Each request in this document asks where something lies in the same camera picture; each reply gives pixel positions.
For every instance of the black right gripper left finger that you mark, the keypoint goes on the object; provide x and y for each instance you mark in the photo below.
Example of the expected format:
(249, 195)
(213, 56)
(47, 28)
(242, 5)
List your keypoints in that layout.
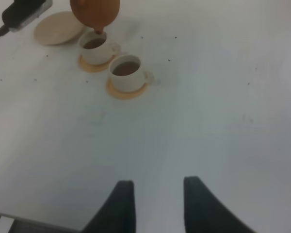
(118, 213)

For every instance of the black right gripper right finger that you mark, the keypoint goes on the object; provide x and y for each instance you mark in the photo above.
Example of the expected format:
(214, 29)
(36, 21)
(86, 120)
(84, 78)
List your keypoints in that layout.
(204, 213)

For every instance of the brown clay teapot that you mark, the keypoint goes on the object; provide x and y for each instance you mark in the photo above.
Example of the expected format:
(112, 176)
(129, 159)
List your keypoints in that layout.
(96, 14)

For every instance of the orange coaster near teapot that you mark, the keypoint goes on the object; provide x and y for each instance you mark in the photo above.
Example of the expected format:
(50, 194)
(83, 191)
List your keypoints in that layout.
(93, 68)

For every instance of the white teacup near teapot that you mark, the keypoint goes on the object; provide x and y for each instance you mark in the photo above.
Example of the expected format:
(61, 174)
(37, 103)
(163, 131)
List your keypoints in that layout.
(97, 49)

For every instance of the cream teapot saucer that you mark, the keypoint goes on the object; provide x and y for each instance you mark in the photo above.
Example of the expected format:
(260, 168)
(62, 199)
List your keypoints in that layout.
(58, 28)

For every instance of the orange coaster far right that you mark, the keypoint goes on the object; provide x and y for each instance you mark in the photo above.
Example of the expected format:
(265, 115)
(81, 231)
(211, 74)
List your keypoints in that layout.
(113, 92)

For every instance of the white teacup far right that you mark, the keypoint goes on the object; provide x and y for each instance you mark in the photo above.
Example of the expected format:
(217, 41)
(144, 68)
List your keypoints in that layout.
(128, 75)

